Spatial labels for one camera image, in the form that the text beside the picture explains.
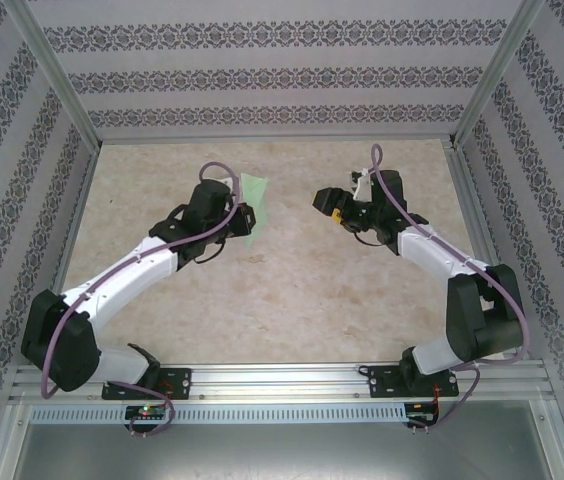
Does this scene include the grey sheet metal tray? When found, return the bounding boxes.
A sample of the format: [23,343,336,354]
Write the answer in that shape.
[9,399,563,480]

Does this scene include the thin black right gripper cable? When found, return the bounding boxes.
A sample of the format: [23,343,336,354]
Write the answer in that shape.
[354,227,394,249]

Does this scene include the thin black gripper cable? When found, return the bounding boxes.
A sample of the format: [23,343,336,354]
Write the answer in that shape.
[354,227,394,249]
[195,239,229,264]

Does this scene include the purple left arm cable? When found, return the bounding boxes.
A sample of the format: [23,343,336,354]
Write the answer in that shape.
[40,162,243,440]

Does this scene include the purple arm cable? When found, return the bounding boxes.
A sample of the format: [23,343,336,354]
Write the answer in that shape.
[40,162,243,440]
[369,143,532,435]

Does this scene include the thin black left gripper cable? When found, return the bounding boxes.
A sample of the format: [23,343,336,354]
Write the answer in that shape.
[195,239,229,264]

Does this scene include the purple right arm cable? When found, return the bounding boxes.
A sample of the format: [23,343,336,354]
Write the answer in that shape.
[369,143,532,435]

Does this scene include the aluminium table side rail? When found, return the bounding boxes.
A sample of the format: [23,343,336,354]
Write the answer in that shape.
[30,142,103,366]
[444,139,532,361]

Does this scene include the aluminium mounting rail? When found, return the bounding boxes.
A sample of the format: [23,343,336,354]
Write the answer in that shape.
[8,358,556,406]

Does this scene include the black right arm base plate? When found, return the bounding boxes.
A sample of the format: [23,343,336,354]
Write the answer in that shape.
[365,363,462,400]

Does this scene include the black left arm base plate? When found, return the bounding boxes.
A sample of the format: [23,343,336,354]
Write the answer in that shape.
[101,367,194,402]

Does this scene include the aluminium frame post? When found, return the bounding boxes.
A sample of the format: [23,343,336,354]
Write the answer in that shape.
[447,0,549,151]
[10,0,104,151]

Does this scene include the slotted grey cable duct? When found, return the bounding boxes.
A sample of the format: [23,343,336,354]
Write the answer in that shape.
[29,402,409,424]

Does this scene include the aluminium frame bar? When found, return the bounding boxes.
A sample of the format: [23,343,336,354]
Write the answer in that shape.
[531,399,564,480]
[0,403,31,480]

